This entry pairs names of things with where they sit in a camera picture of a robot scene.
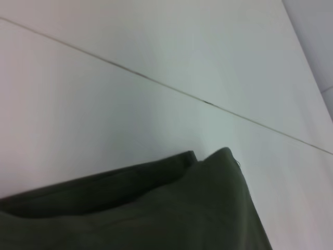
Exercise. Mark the dark green FREE! t-shirt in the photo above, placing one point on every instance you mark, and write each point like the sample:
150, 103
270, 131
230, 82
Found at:
130, 208

